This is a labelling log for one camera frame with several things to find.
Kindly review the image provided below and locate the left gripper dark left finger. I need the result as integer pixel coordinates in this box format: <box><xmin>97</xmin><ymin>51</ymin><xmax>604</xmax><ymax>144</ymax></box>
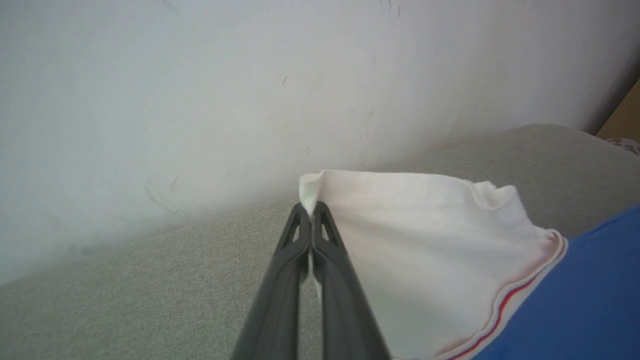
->
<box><xmin>231</xmin><ymin>202</ymin><xmax>312</xmax><ymax>360</ymax></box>

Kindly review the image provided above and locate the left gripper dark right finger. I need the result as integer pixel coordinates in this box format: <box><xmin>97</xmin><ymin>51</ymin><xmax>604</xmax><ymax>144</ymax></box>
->
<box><xmin>310</xmin><ymin>200</ymin><xmax>392</xmax><ymax>360</ymax></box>

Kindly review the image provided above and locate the blue shirt with white sleeves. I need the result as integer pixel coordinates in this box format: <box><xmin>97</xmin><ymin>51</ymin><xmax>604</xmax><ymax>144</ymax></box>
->
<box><xmin>299</xmin><ymin>169</ymin><xmax>640</xmax><ymax>360</ymax></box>

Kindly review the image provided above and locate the brown cardboard box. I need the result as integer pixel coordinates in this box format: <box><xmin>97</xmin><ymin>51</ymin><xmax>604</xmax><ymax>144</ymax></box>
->
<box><xmin>595</xmin><ymin>79</ymin><xmax>640</xmax><ymax>146</ymax></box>

